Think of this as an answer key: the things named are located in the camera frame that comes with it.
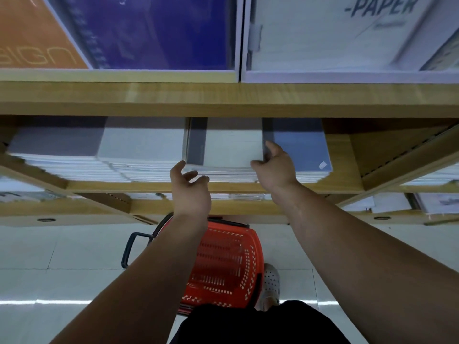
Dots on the stack of white paper pads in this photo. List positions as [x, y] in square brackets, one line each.
[435, 176]

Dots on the row of wrapped white pads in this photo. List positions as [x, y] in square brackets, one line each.
[236, 196]

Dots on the person's black shorts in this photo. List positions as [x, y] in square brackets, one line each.
[258, 326]

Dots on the stack of light grey notebooks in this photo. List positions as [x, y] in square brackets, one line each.
[143, 139]

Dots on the grey-spined white notebook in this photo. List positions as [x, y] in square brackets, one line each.
[229, 143]

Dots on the red plastic shopping basket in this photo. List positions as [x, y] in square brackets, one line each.
[224, 261]

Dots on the stack of printed sketch pads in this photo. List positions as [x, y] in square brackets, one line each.
[25, 191]

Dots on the person's right thumb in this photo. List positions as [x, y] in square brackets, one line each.
[274, 148]

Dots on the pale printed paper pad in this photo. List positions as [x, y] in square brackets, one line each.
[444, 57]

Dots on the dark blue spiral notebook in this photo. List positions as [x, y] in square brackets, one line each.
[154, 32]

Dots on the person's left forearm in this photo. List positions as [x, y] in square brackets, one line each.
[143, 283]

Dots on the stack of white notebooks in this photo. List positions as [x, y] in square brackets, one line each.
[222, 174]

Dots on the white perforated clog shoe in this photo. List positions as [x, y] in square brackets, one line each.
[270, 283]

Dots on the white lined paper pad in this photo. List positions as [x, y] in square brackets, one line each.
[322, 39]

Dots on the stack of lavender grey notebooks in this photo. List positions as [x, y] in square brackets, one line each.
[57, 139]

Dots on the person's left hand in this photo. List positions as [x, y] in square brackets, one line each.
[192, 200]

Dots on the wooden shelf unit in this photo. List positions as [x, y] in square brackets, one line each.
[229, 100]

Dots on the orange cover notebook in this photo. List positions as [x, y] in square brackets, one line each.
[32, 28]

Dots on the person's right hand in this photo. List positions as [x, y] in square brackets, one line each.
[279, 171]

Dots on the white pad with dark spine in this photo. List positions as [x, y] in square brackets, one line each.
[439, 203]

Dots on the person's right forearm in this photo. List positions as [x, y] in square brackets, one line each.
[358, 265]

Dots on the person's left thumb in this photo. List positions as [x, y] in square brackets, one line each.
[200, 180]

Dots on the clear acrylic display bin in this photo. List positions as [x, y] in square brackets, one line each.
[122, 75]
[351, 77]

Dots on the stack of blue notebooks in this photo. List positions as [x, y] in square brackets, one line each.
[304, 146]

